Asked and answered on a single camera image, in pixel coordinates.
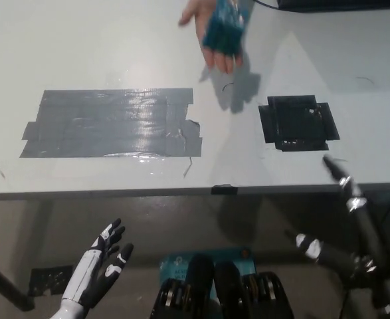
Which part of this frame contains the person's bare hand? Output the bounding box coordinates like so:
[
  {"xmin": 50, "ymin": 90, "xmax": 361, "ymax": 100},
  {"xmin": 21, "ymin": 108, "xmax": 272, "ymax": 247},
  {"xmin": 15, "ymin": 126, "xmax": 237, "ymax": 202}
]
[{"xmin": 177, "ymin": 0, "xmax": 248, "ymax": 74}]

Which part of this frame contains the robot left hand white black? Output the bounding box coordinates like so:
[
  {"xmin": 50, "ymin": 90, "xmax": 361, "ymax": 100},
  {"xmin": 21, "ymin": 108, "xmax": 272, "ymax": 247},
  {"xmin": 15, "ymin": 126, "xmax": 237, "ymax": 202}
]
[{"xmin": 61, "ymin": 218, "xmax": 135, "ymax": 308}]

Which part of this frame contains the black floor tape patch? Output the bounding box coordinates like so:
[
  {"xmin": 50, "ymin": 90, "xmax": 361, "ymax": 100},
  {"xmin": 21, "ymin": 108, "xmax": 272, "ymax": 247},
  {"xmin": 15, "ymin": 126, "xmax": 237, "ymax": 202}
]
[{"xmin": 27, "ymin": 265, "xmax": 74, "ymax": 297}]

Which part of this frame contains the black table leg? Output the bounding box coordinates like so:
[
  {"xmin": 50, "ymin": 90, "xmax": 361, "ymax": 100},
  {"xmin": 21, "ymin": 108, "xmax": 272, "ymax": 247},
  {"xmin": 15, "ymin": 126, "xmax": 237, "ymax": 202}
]
[{"xmin": 0, "ymin": 255, "xmax": 36, "ymax": 312}]

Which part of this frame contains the black tape square patch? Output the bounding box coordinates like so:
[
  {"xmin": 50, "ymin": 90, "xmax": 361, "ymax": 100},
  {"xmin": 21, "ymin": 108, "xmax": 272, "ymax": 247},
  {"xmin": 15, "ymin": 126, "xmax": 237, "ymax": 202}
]
[{"xmin": 258, "ymin": 94, "xmax": 341, "ymax": 153}]

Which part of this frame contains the thin black cable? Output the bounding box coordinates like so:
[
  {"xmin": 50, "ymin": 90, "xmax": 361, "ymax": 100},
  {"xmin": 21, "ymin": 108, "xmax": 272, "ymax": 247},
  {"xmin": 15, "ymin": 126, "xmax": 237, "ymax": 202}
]
[{"xmin": 256, "ymin": 0, "xmax": 281, "ymax": 10}]

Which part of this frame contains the dark flat device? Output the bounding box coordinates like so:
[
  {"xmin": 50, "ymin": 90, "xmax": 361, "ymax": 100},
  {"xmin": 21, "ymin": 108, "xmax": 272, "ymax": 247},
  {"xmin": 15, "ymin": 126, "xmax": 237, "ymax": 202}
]
[{"xmin": 276, "ymin": 0, "xmax": 390, "ymax": 13}]

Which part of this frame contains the robot right hand black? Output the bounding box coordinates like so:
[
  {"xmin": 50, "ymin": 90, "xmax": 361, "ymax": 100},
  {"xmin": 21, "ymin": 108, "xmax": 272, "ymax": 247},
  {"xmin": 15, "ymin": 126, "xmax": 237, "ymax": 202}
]
[{"xmin": 296, "ymin": 154, "xmax": 390, "ymax": 312}]

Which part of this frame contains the grey duct tape patch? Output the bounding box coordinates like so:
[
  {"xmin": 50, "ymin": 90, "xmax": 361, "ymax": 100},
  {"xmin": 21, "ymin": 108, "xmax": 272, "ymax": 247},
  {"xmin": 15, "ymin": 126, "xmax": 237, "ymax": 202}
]
[{"xmin": 19, "ymin": 88, "xmax": 203, "ymax": 159}]

